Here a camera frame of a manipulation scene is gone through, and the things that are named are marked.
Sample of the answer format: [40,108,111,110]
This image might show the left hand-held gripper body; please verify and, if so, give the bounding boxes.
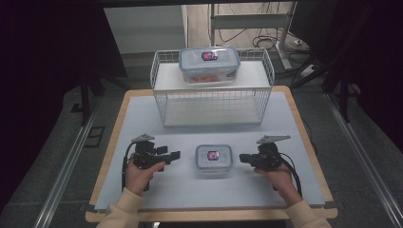
[131,133,165,170]

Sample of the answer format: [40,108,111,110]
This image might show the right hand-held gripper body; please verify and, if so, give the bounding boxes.
[254,135,292,171]

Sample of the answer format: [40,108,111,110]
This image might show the small clear plastic food container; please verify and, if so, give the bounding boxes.
[194,143,234,176]

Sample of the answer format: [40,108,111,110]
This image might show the white wire shelf rack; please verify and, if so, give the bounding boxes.
[149,47,276,128]

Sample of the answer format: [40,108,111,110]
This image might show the large clear plastic food container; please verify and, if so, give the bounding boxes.
[178,46,241,86]

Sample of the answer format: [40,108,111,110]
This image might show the person's left hand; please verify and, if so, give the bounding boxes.
[125,153,165,197]

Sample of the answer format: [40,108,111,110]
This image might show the person's right hand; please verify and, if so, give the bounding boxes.
[254,163,302,206]

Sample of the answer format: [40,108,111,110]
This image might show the wooden table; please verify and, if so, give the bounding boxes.
[85,85,338,223]

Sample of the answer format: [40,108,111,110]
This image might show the black stand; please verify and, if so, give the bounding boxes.
[78,74,106,127]

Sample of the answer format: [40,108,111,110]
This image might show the white power strip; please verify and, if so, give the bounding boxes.
[298,65,318,79]

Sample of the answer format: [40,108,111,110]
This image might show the white panel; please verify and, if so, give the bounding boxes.
[104,5,188,55]

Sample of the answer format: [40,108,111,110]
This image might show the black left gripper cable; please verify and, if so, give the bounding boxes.
[121,142,138,193]

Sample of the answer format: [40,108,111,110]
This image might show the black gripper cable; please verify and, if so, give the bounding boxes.
[278,152,303,199]
[121,142,138,193]

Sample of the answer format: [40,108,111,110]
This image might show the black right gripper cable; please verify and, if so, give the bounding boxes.
[278,152,303,199]

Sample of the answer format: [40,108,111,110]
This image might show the metal floor rail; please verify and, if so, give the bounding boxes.
[32,103,100,228]
[325,94,403,228]

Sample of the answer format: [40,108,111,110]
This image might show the black cables on floor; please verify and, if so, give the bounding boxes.
[218,28,313,65]

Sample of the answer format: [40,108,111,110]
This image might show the grey metal desk frame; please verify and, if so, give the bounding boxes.
[208,2,298,71]

